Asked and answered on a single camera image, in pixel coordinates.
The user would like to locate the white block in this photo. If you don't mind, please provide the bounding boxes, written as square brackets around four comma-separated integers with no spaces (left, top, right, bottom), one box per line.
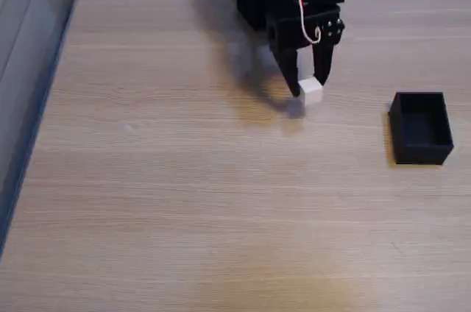
[297,77,325,107]

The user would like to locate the black box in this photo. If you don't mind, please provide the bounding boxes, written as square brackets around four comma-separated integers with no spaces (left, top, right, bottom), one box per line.
[388,91,455,166]

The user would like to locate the white and red cable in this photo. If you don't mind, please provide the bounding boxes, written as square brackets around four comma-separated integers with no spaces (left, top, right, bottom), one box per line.
[297,0,322,46]

